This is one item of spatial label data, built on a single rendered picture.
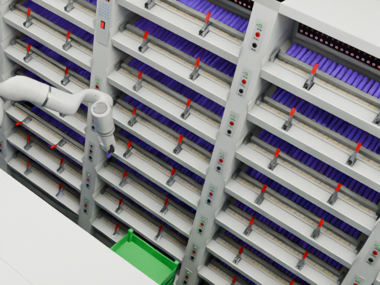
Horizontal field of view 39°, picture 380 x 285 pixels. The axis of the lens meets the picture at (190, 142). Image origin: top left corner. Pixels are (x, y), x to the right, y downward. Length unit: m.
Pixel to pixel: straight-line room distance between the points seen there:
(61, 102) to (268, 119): 0.83
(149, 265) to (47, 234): 1.69
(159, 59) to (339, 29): 0.80
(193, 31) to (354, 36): 0.63
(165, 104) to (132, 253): 0.77
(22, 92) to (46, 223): 1.25
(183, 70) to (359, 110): 0.73
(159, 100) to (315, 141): 0.72
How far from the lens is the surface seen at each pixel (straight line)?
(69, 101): 2.27
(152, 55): 2.31
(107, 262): 0.97
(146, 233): 2.87
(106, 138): 2.42
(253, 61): 2.01
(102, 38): 2.44
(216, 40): 2.09
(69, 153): 2.97
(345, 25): 1.87
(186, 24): 2.16
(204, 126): 2.29
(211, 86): 2.18
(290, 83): 1.97
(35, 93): 2.23
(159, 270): 2.66
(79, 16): 2.54
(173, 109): 2.35
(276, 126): 2.08
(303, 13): 1.87
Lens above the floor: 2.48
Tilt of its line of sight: 38 degrees down
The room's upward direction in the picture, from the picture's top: 13 degrees clockwise
